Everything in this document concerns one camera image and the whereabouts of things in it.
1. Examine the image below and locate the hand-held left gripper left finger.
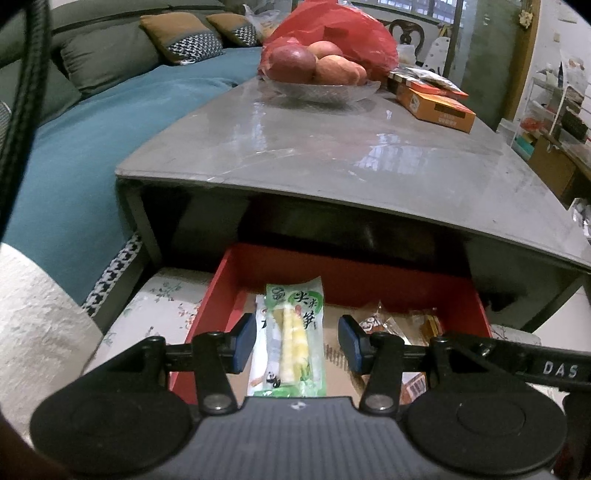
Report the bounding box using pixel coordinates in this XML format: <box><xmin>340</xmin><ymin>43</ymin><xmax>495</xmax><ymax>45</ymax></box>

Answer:
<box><xmin>82</xmin><ymin>314</ymin><xmax>258</xmax><ymax>415</ymax></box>

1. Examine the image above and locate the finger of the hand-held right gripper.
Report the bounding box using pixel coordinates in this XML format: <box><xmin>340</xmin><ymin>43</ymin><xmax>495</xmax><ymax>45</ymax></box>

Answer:
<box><xmin>450</xmin><ymin>336</ymin><xmax>522</xmax><ymax>370</ymax></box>

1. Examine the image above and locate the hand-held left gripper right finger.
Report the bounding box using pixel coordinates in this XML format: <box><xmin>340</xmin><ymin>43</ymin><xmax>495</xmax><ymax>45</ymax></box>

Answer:
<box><xmin>338</xmin><ymin>315</ymin><xmax>527</xmax><ymax>415</ymax></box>

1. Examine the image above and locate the white orange snack packet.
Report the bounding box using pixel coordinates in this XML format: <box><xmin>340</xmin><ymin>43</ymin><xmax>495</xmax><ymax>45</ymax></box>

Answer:
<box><xmin>248</xmin><ymin>294</ymin><xmax>271</xmax><ymax>397</ymax></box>

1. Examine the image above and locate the small dark cartoon packet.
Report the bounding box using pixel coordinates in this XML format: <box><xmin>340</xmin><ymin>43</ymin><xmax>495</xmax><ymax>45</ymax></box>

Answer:
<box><xmin>358</xmin><ymin>302</ymin><xmax>393</xmax><ymax>335</ymax></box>

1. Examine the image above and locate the green bamboo shoot packet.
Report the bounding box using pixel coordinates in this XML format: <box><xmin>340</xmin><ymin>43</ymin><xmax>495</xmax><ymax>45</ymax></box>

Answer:
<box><xmin>264</xmin><ymin>276</ymin><xmax>328</xmax><ymax>398</ymax></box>

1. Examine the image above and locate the brown snack packet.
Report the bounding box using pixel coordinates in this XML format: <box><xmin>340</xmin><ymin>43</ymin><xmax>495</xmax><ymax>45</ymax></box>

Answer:
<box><xmin>401</xmin><ymin>371</ymin><xmax>432</xmax><ymax>405</ymax></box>

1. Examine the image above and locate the red drawer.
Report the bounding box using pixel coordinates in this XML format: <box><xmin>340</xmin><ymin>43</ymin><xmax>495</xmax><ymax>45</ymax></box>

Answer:
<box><xmin>168</xmin><ymin>243</ymin><xmax>492</xmax><ymax>403</ymax></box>

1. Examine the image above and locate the floral cloth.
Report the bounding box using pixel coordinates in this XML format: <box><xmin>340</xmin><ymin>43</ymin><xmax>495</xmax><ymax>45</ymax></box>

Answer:
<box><xmin>83</xmin><ymin>268</ymin><xmax>218</xmax><ymax>384</ymax></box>

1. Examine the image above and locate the grey coffee table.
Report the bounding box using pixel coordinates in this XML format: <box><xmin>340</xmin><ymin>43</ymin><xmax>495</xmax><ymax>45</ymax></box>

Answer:
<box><xmin>115</xmin><ymin>74</ymin><xmax>591</xmax><ymax>333</ymax></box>

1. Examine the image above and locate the brown cardboard box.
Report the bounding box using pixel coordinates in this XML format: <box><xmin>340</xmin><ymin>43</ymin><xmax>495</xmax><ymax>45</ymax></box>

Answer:
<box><xmin>526</xmin><ymin>136</ymin><xmax>579</xmax><ymax>197</ymax></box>

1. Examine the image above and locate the white fleece throw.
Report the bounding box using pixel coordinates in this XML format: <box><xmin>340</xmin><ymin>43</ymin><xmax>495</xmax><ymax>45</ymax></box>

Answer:
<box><xmin>0</xmin><ymin>242</ymin><xmax>105</xmax><ymax>435</ymax></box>

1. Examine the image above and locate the teal sofa with cushions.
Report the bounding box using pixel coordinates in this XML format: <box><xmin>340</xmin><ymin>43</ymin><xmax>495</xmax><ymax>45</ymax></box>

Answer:
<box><xmin>0</xmin><ymin>46</ymin><xmax>264</xmax><ymax>306</ymax></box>

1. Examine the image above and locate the orange cardboard box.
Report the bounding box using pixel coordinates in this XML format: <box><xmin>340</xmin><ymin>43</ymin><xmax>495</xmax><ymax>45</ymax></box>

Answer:
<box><xmin>396</xmin><ymin>85</ymin><xmax>477</xmax><ymax>134</ymax></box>

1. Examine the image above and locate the glass fruit bowl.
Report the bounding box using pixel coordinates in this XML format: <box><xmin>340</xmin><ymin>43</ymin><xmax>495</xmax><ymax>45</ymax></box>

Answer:
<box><xmin>261</xmin><ymin>74</ymin><xmax>383</xmax><ymax>103</ymax></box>

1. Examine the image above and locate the orange black flat box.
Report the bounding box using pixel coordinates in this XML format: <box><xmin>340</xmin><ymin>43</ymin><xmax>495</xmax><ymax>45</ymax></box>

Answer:
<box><xmin>387</xmin><ymin>69</ymin><xmax>469</xmax><ymax>99</ymax></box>

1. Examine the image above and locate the cluttered storage shelf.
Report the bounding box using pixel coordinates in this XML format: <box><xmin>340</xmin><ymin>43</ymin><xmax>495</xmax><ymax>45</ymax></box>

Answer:
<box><xmin>496</xmin><ymin>46</ymin><xmax>591</xmax><ymax>208</ymax></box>

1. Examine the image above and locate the white foil packet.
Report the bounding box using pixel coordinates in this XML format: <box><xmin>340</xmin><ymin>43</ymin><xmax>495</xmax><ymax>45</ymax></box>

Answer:
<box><xmin>409</xmin><ymin>66</ymin><xmax>462</xmax><ymax>90</ymax></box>

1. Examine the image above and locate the dark red apple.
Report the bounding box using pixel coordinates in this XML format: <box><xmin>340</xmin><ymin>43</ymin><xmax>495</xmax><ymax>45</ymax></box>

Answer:
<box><xmin>269</xmin><ymin>45</ymin><xmax>317</xmax><ymax>85</ymax></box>

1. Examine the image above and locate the green glass partition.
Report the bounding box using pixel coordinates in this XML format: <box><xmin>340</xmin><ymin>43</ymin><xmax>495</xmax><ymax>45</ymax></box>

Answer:
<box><xmin>445</xmin><ymin>0</ymin><xmax>532</xmax><ymax>134</ymax></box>

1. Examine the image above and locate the ironing board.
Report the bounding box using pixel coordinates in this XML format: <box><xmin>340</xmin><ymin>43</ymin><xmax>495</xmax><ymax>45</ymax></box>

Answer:
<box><xmin>429</xmin><ymin>37</ymin><xmax>452</xmax><ymax>77</ymax></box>

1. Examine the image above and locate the red plastic bag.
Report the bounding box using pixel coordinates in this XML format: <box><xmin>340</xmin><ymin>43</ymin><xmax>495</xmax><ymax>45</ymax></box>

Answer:
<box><xmin>261</xmin><ymin>0</ymin><xmax>400</xmax><ymax>84</ymax></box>

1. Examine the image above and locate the green sofa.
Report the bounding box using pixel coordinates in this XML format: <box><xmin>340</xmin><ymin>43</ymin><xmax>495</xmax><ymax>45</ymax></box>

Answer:
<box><xmin>0</xmin><ymin>0</ymin><xmax>259</xmax><ymax>121</ymax></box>

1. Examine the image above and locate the dark wooden chair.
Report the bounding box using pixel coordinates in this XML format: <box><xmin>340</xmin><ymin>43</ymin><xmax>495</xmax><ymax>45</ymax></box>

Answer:
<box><xmin>389</xmin><ymin>19</ymin><xmax>426</xmax><ymax>47</ymax></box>

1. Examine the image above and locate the brown patterned pillow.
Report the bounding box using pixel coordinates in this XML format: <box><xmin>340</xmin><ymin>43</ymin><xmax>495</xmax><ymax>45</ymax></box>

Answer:
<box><xmin>140</xmin><ymin>11</ymin><xmax>225</xmax><ymax>65</ymax></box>
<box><xmin>205</xmin><ymin>13</ymin><xmax>262</xmax><ymax>47</ymax></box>

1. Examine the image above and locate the clear plastic bag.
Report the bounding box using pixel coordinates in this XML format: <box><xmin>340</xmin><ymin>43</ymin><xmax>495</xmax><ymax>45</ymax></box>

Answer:
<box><xmin>244</xmin><ymin>4</ymin><xmax>283</xmax><ymax>41</ymax></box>

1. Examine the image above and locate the window with grille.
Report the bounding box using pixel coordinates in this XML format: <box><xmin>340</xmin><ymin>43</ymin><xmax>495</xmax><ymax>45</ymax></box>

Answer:
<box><xmin>376</xmin><ymin>0</ymin><xmax>462</xmax><ymax>25</ymax></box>

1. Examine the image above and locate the black cable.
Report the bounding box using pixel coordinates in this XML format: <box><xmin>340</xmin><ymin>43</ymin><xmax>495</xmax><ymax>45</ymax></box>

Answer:
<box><xmin>0</xmin><ymin>0</ymin><xmax>52</xmax><ymax>243</ymax></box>

